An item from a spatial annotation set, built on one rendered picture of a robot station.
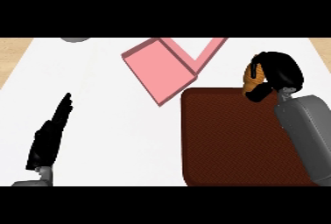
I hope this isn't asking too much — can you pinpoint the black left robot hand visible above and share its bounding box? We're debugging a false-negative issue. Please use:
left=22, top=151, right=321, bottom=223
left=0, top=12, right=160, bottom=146
left=25, top=92, right=75, bottom=172

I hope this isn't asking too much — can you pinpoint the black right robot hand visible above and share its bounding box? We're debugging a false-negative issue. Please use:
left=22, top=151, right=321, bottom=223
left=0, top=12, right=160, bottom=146
left=245, top=51, right=306, bottom=103

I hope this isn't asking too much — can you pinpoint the golden brown croissant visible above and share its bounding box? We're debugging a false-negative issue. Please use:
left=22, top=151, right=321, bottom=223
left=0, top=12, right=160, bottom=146
left=242, top=62, right=266, bottom=99

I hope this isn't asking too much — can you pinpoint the pink box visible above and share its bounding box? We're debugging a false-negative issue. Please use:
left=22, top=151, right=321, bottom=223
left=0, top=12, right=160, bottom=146
left=120, top=38, right=229, bottom=108

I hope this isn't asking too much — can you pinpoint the dark brown tray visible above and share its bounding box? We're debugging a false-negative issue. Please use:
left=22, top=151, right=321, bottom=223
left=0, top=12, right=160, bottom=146
left=180, top=87, right=322, bottom=187

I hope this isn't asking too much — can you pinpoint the grey round object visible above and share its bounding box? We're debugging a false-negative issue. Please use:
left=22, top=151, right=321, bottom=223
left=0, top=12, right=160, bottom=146
left=59, top=38, right=93, bottom=44

